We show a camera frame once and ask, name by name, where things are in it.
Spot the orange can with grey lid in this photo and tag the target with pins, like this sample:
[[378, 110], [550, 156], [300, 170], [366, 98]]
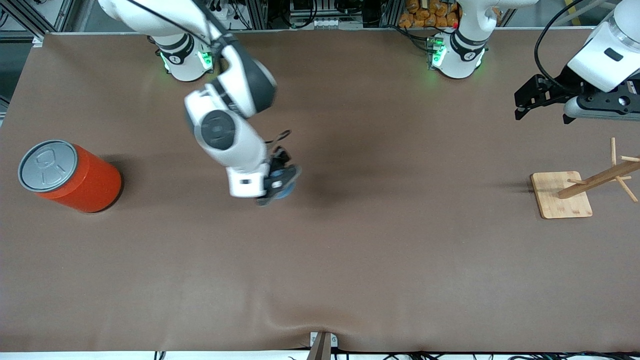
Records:
[[90, 185]]

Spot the green-lit electronics box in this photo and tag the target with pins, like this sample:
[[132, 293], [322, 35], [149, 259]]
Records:
[[434, 50]]

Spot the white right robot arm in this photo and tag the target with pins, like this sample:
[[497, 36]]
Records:
[[220, 135]]

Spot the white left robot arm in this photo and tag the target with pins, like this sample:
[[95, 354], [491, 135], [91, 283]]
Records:
[[462, 55]]

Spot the brown table mat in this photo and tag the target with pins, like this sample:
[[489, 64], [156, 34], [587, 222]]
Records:
[[350, 260]]

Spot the orange packaged goods pile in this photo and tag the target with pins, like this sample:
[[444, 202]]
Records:
[[425, 17]]

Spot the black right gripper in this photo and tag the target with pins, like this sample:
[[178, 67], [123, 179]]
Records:
[[278, 161]]

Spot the white power strip with plugs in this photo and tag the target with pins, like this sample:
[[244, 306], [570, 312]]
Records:
[[229, 14]]

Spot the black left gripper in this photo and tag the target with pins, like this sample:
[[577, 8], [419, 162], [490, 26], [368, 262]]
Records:
[[564, 86]]

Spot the metal table clamp bracket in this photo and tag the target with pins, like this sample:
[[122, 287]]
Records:
[[322, 347]]

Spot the wooden mug tree stand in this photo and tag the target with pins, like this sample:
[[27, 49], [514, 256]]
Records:
[[562, 200]]

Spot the blue plastic cup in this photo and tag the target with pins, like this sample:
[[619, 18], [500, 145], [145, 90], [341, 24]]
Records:
[[287, 191]]

